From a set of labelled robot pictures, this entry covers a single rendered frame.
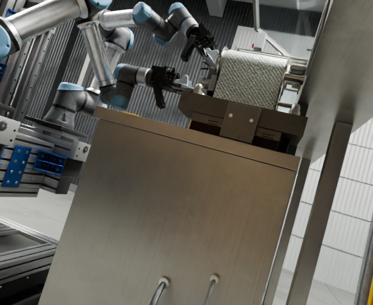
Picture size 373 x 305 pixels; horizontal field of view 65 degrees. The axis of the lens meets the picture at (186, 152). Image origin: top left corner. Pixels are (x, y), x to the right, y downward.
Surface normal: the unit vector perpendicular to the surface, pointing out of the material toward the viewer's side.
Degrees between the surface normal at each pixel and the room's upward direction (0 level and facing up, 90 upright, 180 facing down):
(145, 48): 90
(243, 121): 90
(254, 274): 90
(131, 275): 90
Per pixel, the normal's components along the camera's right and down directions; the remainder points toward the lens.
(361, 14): -0.29, 0.95
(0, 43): 0.52, 0.20
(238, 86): -0.25, -0.15
